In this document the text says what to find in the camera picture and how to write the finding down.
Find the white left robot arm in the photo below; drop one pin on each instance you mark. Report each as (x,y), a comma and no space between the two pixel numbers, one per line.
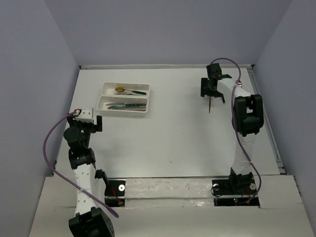
(90,219)

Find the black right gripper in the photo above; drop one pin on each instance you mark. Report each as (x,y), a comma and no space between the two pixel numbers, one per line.
(205,90)

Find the steel knife dark marbled handle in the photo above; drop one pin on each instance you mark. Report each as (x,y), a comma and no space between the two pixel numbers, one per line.
(126,104)

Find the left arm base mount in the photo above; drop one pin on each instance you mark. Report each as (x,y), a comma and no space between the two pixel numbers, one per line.
(115,193)

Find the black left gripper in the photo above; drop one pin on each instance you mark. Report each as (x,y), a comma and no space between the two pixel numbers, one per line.
(73,122)

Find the beige plastic spoon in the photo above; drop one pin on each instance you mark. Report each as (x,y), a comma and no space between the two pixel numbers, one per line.
(126,93)

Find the teal plastic knife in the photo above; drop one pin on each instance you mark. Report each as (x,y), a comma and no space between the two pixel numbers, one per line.
(134,107)

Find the white near tray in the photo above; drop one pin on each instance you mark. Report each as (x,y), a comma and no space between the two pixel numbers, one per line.
(116,99)

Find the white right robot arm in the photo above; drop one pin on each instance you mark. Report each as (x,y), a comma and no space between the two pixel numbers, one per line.
(247,120)

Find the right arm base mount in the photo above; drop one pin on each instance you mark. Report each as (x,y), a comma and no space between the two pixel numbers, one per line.
(225,195)

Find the gold spoon green handle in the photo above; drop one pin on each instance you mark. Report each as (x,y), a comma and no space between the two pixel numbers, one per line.
(121,89)

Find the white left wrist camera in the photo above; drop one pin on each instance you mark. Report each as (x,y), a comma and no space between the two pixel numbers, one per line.
(85,114)

